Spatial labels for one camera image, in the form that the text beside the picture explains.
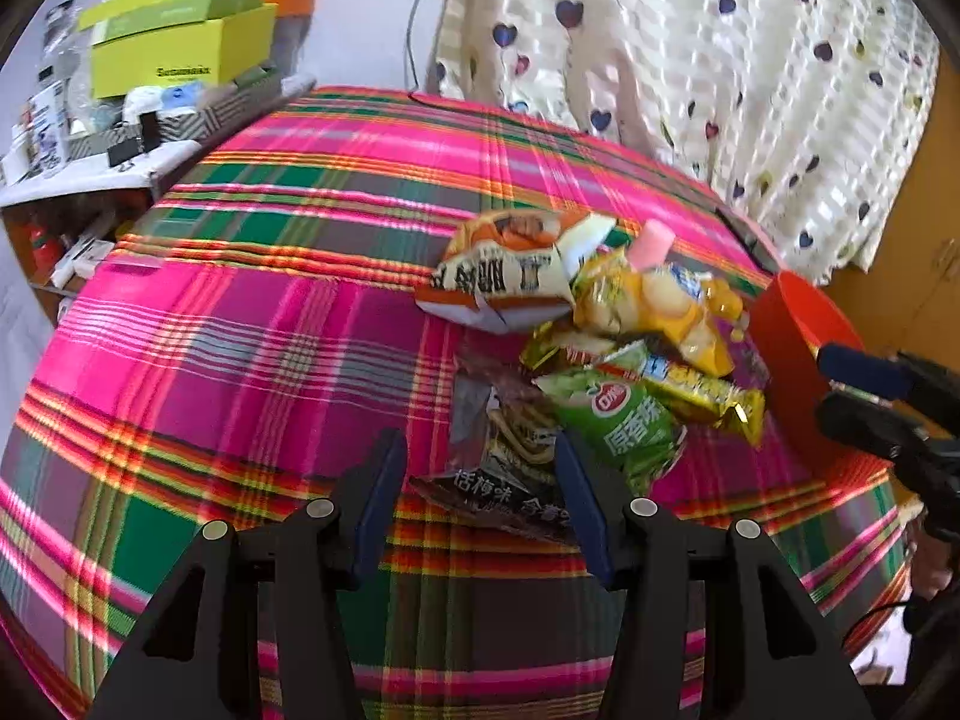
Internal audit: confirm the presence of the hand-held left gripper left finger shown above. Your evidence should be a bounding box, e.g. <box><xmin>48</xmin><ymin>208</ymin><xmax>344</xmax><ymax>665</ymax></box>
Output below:
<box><xmin>88</xmin><ymin>427</ymin><xmax>410</xmax><ymax>720</ymax></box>

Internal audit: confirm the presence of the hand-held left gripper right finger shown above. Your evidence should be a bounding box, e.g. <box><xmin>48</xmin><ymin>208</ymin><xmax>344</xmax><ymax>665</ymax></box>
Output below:
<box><xmin>553</xmin><ymin>431</ymin><xmax>875</xmax><ymax>720</ymax></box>

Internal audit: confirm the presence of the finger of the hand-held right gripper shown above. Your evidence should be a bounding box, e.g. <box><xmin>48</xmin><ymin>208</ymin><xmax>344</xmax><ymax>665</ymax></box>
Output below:
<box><xmin>814</xmin><ymin>391</ymin><xmax>931</xmax><ymax>460</ymax></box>
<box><xmin>816</xmin><ymin>343</ymin><xmax>960</xmax><ymax>407</ymax></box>

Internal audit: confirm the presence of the red box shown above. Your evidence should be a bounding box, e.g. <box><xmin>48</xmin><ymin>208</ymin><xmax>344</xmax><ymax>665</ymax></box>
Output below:
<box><xmin>750</xmin><ymin>270</ymin><xmax>897</xmax><ymax>485</ymax></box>

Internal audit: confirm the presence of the black snack bag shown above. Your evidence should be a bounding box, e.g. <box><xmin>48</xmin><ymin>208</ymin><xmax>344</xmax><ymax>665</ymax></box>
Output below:
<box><xmin>409</xmin><ymin>371</ymin><xmax>578</xmax><ymax>545</ymax></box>

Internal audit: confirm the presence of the green snack bag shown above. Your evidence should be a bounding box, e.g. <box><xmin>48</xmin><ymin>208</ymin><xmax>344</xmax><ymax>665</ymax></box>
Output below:
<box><xmin>534</xmin><ymin>367</ymin><xmax>687</xmax><ymax>496</ymax></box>

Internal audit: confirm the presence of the long gold snack packet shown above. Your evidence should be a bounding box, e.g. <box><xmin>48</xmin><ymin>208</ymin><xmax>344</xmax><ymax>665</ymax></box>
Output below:
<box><xmin>600</xmin><ymin>341</ymin><xmax>766</xmax><ymax>445</ymax></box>

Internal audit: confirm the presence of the yellow snack bag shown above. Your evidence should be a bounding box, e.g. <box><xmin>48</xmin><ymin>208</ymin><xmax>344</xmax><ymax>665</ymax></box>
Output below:
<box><xmin>574</xmin><ymin>255</ymin><xmax>751</xmax><ymax>380</ymax></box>

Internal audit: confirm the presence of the orange and white snack bag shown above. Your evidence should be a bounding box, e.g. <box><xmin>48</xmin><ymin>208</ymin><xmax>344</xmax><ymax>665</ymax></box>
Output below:
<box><xmin>415</xmin><ymin>210</ymin><xmax>620</xmax><ymax>332</ymax></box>

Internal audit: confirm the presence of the pink snack packet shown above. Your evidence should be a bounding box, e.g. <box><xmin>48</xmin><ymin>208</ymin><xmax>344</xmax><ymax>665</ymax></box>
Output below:
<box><xmin>626</xmin><ymin>220</ymin><xmax>676</xmax><ymax>271</ymax></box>

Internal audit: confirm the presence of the wooden cabinet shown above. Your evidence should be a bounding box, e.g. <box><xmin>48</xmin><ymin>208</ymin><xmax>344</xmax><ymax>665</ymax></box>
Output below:
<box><xmin>821</xmin><ymin>37</ymin><xmax>960</xmax><ymax>383</ymax></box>

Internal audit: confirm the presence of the black flat object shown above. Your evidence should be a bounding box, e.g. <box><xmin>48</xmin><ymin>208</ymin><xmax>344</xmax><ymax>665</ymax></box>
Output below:
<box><xmin>712</xmin><ymin>206</ymin><xmax>781</xmax><ymax>275</ymax></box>

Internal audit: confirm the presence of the heart print curtain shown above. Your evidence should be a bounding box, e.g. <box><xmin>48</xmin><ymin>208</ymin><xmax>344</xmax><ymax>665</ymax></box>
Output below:
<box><xmin>433</xmin><ymin>0</ymin><xmax>942</xmax><ymax>286</ymax></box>

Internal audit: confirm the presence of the black binder clip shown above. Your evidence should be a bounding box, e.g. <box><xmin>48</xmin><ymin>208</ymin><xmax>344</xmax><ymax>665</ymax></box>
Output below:
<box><xmin>107</xmin><ymin>111</ymin><xmax>162</xmax><ymax>170</ymax></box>

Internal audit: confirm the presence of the white shelf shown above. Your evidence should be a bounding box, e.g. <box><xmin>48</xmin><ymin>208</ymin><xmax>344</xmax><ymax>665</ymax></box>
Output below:
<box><xmin>0</xmin><ymin>79</ymin><xmax>316</xmax><ymax>207</ymax></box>

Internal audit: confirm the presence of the yellow-green cardboard box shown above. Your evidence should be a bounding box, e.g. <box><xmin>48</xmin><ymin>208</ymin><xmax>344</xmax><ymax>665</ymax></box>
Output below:
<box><xmin>90</xmin><ymin>4</ymin><xmax>278</xmax><ymax>100</ymax></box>

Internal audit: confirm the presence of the yellow-green box lid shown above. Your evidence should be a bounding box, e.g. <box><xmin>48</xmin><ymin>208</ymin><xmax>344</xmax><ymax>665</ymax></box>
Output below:
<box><xmin>79</xmin><ymin>0</ymin><xmax>256</xmax><ymax>35</ymax></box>

